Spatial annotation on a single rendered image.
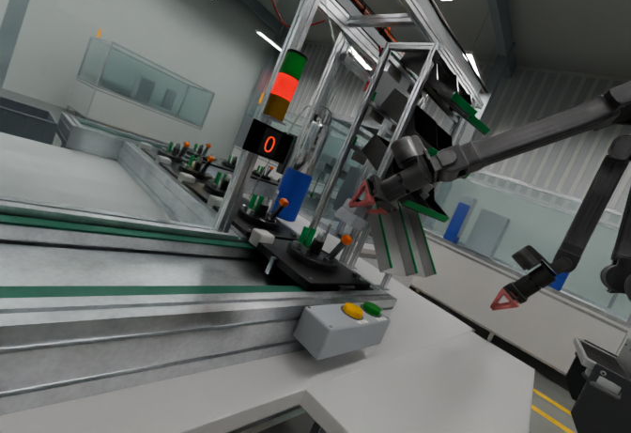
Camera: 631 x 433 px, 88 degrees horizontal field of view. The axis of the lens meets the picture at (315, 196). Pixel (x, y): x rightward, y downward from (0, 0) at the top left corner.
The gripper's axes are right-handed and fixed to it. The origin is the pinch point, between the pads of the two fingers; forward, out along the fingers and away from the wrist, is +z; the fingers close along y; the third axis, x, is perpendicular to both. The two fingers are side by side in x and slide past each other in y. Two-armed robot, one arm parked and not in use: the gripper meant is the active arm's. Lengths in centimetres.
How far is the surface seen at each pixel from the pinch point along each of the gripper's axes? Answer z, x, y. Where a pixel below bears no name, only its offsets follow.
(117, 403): 11, 41, 46
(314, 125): 33, -83, -35
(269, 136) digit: 3.3, -8.8, 27.9
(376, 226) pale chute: 3.3, -1.3, -15.7
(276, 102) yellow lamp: -1.7, -14.3, 30.1
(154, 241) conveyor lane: 24.3, 12.9, 39.4
